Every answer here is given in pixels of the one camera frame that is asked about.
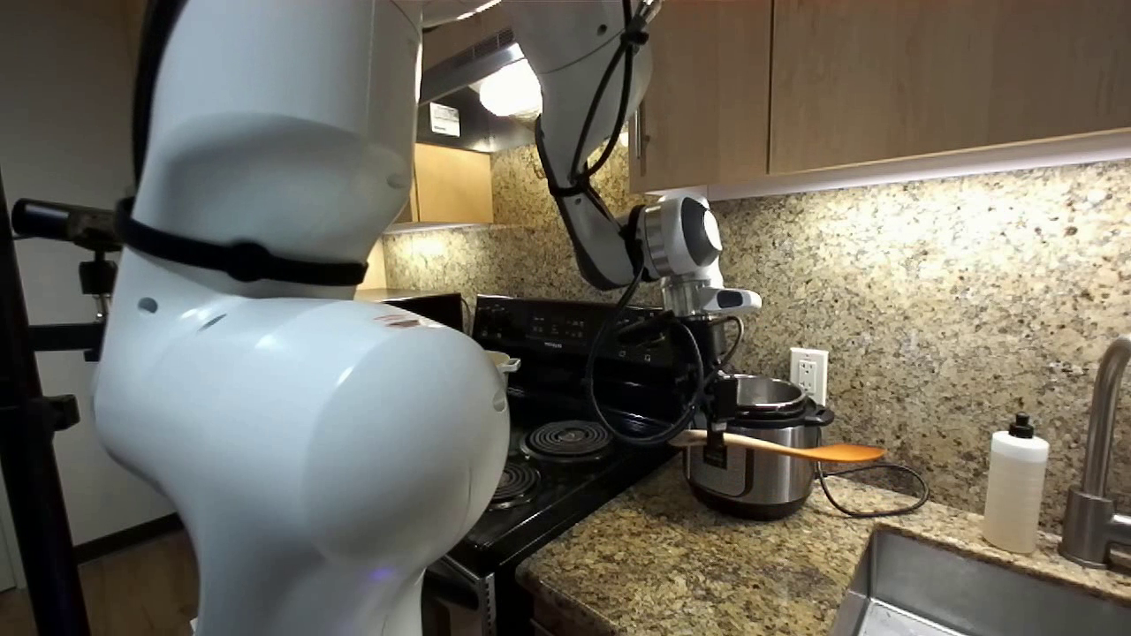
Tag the stainless steel sink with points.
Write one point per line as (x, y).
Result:
(904, 584)

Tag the white soap bottle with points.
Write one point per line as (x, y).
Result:
(1016, 485)

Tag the black electric stove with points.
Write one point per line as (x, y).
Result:
(582, 374)

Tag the black camera tripod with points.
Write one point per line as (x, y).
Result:
(30, 419)

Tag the wooden upper cabinet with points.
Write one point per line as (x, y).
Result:
(758, 97)

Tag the silver faucet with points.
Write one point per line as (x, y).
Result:
(1091, 521)

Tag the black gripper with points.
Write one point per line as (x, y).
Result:
(708, 350)

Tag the white wall outlet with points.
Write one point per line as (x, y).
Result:
(809, 372)

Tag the stainless steel pressure cooker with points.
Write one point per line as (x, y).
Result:
(747, 483)

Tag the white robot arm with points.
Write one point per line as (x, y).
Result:
(327, 450)

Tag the wooden spatula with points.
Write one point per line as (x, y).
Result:
(813, 452)

